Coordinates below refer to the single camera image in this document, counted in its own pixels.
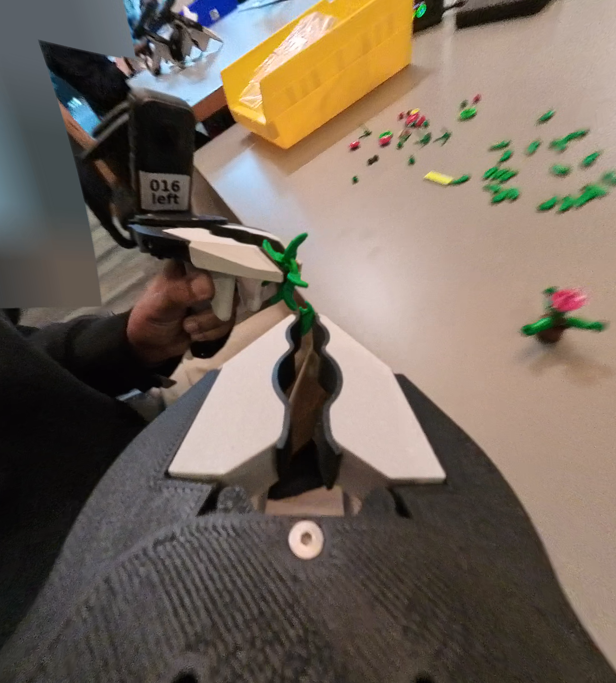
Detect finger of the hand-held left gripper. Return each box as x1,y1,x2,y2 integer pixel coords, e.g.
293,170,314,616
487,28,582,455
188,237,286,284
161,224,271,252

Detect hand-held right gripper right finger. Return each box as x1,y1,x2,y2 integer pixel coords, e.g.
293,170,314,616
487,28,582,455
312,314,446,514

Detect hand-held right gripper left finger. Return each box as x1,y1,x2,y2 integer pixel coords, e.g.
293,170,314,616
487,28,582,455
168,314,295,505

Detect green toy plant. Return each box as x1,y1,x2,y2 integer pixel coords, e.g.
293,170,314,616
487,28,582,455
261,233,317,337

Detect person's left forearm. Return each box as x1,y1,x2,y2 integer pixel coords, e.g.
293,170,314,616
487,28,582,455
47,312,181,398

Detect person's left hand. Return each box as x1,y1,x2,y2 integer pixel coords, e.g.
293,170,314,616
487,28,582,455
127,261,229,369

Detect black and white tool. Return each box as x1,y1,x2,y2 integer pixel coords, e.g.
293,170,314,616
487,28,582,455
132,0,223,73

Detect small blue container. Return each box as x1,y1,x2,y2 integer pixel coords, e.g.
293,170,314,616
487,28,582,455
187,0,240,19

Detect clear plastic bag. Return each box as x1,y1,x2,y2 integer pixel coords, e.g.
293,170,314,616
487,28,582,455
239,13,341,107

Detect yellow plastic bin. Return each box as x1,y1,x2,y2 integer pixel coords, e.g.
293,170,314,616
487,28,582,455
221,0,414,149

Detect scattered red flower pieces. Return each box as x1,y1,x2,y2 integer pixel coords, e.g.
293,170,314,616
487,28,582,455
348,95,482,185

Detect toy cactus with pink flower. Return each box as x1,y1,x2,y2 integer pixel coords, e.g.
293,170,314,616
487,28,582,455
520,287,607,344

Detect person's black jacket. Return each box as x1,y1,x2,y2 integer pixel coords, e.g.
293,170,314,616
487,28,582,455
0,308,149,678

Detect scattered green leaf pieces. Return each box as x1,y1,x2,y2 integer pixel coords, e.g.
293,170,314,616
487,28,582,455
481,109,616,213

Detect black battery charger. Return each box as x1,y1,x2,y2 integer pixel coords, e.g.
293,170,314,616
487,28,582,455
414,0,446,33

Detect flat black device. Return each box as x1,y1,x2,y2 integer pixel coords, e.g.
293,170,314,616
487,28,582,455
455,0,550,30

